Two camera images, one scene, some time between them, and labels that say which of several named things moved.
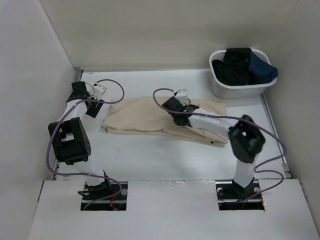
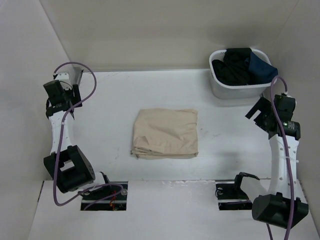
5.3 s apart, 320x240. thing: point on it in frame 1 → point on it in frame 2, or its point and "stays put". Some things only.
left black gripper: (93, 112) → (74, 93)
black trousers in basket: (233, 69) stays put
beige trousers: (144, 114) → (165, 133)
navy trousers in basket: (260, 71) stays put
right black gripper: (186, 106) → (263, 105)
